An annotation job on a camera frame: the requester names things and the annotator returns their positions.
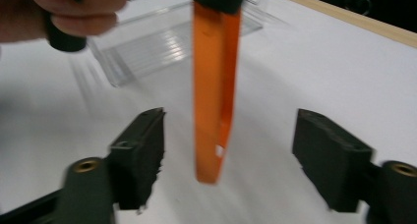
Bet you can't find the wooden table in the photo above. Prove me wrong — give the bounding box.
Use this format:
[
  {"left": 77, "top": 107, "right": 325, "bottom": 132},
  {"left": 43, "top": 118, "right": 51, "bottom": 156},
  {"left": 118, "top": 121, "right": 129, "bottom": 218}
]
[{"left": 268, "top": 0, "right": 417, "bottom": 49}]

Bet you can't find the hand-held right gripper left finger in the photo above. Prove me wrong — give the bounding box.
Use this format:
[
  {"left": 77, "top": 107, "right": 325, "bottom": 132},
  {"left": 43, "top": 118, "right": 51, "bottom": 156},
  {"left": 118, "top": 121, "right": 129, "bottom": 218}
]
[{"left": 107, "top": 107, "right": 166, "bottom": 212}]

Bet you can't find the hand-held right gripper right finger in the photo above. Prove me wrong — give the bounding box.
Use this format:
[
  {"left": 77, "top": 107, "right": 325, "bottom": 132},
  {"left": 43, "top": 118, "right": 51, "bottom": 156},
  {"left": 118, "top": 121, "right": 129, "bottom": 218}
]
[{"left": 292, "top": 108, "right": 375, "bottom": 214}]

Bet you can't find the clear plastic rack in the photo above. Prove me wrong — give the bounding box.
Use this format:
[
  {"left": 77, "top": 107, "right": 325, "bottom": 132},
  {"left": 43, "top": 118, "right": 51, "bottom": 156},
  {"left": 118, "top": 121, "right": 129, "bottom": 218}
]
[{"left": 86, "top": 0, "right": 266, "bottom": 88}]

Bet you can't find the orange phone case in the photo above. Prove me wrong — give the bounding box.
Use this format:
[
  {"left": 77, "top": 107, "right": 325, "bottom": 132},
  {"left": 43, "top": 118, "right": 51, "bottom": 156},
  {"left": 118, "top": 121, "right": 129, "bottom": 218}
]
[{"left": 192, "top": 1, "right": 242, "bottom": 186}]

